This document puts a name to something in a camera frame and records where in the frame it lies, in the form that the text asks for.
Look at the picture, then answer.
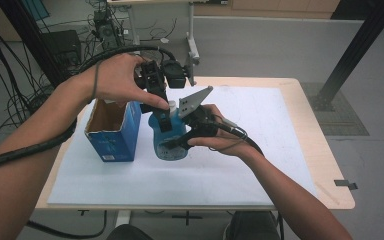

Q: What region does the hand-held gripper cable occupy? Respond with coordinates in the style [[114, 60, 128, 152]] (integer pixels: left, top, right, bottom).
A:
[[0, 44, 178, 240], [213, 121, 285, 240]]

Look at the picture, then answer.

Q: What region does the blue cardboard box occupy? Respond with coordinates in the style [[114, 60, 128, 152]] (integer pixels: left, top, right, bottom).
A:
[[84, 98, 143, 163]]

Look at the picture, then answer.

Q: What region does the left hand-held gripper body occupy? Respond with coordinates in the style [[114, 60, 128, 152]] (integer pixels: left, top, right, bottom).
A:
[[134, 59, 188, 101]]

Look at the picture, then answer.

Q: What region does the black wrist band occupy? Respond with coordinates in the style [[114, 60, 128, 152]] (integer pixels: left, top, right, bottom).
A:
[[91, 59, 103, 101]]

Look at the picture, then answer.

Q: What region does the person's right leg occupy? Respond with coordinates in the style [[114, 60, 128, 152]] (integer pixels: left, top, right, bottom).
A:
[[228, 210, 281, 240]]

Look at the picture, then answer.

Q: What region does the person's right hand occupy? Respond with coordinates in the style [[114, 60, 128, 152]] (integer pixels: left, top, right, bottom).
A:
[[187, 104, 263, 161]]

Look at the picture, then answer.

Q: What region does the white paper sheet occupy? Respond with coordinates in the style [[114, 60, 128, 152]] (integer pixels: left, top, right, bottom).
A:
[[46, 84, 318, 206]]

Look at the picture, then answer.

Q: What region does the blue bottle with white cap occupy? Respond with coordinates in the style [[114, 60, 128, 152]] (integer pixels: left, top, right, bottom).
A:
[[148, 99, 191, 162]]

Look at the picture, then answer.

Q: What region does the right hand-held gripper cable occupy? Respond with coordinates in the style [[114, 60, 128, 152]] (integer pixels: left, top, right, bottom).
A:
[[213, 121, 285, 240]]

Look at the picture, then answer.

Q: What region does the white table leg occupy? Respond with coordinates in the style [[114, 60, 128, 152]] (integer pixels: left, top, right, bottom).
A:
[[114, 209, 132, 228]]

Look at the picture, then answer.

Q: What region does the light wooden table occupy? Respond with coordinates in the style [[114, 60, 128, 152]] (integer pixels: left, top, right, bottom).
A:
[[34, 76, 356, 211]]

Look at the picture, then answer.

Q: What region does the black box on floor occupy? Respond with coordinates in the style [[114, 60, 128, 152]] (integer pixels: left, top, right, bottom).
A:
[[41, 29, 83, 68]]

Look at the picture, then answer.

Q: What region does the grey tape strip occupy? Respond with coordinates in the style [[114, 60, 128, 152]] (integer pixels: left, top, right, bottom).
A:
[[333, 179, 359, 191]]

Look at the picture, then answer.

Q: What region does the person's leg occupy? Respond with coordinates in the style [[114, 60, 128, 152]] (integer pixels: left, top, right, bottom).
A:
[[228, 210, 281, 240], [106, 223, 154, 240]]

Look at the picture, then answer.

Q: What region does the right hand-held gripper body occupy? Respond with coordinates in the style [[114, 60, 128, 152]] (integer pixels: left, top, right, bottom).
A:
[[178, 85, 220, 138]]

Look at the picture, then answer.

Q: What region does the black cross tape mark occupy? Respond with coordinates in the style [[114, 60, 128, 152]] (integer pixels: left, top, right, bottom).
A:
[[171, 210, 204, 227]]

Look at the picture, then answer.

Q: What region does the black slanted metal post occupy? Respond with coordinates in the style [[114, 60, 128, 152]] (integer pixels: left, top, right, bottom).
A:
[[0, 0, 74, 89]]

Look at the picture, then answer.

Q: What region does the black metal post with base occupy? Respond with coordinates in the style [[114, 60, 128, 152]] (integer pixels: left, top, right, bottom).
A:
[[308, 0, 384, 111]]

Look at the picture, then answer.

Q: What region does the person's left hand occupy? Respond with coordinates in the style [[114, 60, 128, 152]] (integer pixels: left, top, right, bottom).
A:
[[79, 53, 170, 111]]

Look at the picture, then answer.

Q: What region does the left hand-held gripper cable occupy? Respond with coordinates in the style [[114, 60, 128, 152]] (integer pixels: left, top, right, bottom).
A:
[[0, 44, 178, 240]]

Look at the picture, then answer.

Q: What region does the white desk frame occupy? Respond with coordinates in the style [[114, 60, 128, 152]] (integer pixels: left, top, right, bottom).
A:
[[106, 0, 229, 86]]

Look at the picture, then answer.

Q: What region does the thin black cord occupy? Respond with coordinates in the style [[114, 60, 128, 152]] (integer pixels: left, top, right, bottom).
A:
[[208, 114, 249, 153]]

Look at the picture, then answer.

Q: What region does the person's left leg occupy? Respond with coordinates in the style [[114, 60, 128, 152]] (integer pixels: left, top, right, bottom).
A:
[[106, 223, 154, 240]]

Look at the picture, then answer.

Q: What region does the tangle of black floor cables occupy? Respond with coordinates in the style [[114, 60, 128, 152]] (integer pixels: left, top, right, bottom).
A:
[[0, 0, 181, 158]]

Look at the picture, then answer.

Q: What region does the black computer tower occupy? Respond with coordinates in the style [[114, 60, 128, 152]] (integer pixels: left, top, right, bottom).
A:
[[93, 8, 125, 51]]

